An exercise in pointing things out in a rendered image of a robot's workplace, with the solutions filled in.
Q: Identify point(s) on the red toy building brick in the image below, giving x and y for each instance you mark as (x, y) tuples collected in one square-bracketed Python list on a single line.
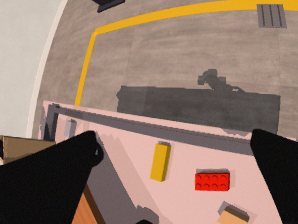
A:
[(212, 181)]

